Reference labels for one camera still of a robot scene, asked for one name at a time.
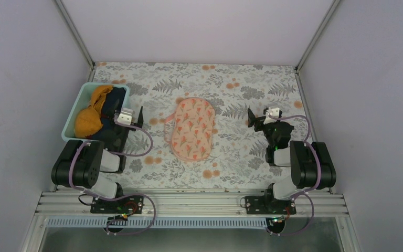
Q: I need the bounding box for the orange lace bra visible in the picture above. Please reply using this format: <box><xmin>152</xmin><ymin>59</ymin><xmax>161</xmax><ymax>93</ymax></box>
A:
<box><xmin>75</xmin><ymin>85</ymin><xmax>113</xmax><ymax>139</ymax></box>

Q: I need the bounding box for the peach floral mesh laundry bag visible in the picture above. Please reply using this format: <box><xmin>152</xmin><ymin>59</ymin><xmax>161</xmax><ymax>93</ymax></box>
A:
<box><xmin>164</xmin><ymin>97</ymin><xmax>216</xmax><ymax>162</ymax></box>

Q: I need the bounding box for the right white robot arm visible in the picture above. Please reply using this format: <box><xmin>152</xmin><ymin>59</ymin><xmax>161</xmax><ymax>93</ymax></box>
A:
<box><xmin>247</xmin><ymin>107</ymin><xmax>337</xmax><ymax>214</ymax></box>

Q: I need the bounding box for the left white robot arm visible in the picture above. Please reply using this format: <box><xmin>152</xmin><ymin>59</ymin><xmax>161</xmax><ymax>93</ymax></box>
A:
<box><xmin>51</xmin><ymin>109</ymin><xmax>143</xmax><ymax>213</ymax></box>

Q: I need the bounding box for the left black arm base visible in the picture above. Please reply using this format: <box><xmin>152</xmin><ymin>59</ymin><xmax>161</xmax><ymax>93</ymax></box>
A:
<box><xmin>90</xmin><ymin>195</ymin><xmax>144</xmax><ymax>233</ymax></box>

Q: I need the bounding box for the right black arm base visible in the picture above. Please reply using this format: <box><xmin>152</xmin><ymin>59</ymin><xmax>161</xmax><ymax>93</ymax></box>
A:
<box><xmin>239</xmin><ymin>196</ymin><xmax>296</xmax><ymax>234</ymax></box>

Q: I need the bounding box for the navy red bra upper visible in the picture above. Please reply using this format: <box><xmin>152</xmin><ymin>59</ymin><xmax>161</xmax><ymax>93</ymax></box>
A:
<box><xmin>91</xmin><ymin>87</ymin><xmax>126</xmax><ymax>140</ymax></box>

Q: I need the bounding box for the floral patterned table mat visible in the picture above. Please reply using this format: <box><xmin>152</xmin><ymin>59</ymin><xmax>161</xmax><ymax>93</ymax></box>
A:
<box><xmin>93</xmin><ymin>62</ymin><xmax>307</xmax><ymax>190</ymax></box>

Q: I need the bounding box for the light blue plastic bin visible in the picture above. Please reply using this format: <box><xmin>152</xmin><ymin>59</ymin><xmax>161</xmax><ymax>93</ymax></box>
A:
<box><xmin>61</xmin><ymin>82</ymin><xmax>131</xmax><ymax>142</ymax></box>

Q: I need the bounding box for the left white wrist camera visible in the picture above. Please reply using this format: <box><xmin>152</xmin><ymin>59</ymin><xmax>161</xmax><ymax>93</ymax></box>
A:
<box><xmin>114</xmin><ymin>108</ymin><xmax>133</xmax><ymax>127</ymax></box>

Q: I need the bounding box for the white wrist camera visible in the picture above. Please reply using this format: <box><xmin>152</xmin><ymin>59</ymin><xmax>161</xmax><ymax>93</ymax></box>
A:
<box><xmin>263</xmin><ymin>106</ymin><xmax>281</xmax><ymax>125</ymax></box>
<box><xmin>114</xmin><ymin>108</ymin><xmax>133</xmax><ymax>127</ymax></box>

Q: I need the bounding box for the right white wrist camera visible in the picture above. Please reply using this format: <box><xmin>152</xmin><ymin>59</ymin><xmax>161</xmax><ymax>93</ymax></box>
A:
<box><xmin>263</xmin><ymin>106</ymin><xmax>281</xmax><ymax>125</ymax></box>

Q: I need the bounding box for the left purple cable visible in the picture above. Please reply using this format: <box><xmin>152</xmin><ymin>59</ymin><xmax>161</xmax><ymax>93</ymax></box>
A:
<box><xmin>68</xmin><ymin>114</ymin><xmax>154</xmax><ymax>203</ymax></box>

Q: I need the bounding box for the aluminium front rail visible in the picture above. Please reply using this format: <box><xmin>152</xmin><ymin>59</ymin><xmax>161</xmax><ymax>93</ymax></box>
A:
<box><xmin>35</xmin><ymin>188</ymin><xmax>349</xmax><ymax>217</ymax></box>

